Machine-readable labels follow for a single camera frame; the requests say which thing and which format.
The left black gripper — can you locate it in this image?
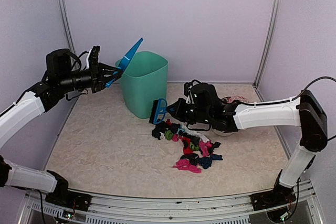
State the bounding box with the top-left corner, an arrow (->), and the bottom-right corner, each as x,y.
58,60 -> 122,93

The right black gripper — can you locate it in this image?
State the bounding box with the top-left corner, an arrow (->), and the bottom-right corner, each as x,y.
167,97 -> 212,124

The blue hand brush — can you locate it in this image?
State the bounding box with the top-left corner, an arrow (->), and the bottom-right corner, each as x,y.
149,98 -> 170,125

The blue dustpan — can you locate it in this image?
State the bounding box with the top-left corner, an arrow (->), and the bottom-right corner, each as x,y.
105,37 -> 143,88

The teal plastic waste bin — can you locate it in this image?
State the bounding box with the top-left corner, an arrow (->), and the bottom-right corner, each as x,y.
119,51 -> 169,119

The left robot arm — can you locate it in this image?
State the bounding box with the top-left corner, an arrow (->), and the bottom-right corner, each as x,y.
1,46 -> 125,206

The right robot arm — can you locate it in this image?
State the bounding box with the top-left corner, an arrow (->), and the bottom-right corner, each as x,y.
162,80 -> 331,205

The white fluted bowl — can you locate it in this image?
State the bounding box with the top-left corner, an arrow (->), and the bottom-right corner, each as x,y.
212,129 -> 235,137

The red patterned bowl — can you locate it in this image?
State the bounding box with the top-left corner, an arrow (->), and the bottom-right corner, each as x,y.
221,95 -> 249,104

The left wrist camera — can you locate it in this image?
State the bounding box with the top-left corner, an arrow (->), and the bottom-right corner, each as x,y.
86,46 -> 100,70

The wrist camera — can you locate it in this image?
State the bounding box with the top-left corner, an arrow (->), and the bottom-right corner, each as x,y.
183,79 -> 201,104
86,46 -> 100,70

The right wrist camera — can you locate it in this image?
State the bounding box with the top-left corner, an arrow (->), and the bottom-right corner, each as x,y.
183,79 -> 201,104

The right aluminium frame post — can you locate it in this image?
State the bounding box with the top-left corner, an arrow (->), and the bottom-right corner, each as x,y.
254,0 -> 281,89

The aluminium frame post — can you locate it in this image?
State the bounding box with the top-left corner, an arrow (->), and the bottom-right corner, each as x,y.
254,0 -> 281,89
56,0 -> 77,54

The left aluminium frame post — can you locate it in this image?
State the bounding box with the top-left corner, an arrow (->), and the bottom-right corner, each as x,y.
56,0 -> 77,54

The front aluminium rail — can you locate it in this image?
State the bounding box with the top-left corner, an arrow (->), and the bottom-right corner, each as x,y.
18,182 -> 323,223

